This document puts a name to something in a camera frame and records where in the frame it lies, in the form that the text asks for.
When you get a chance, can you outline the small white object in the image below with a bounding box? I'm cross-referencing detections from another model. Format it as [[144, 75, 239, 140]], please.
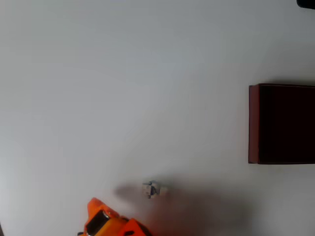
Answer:
[[141, 180, 169, 199]]

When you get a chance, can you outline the dark red box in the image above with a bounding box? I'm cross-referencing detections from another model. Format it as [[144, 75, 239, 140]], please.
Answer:
[[248, 83, 315, 165]]

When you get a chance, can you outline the black object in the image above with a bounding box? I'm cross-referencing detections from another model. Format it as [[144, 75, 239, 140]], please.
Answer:
[[296, 0, 315, 10]]

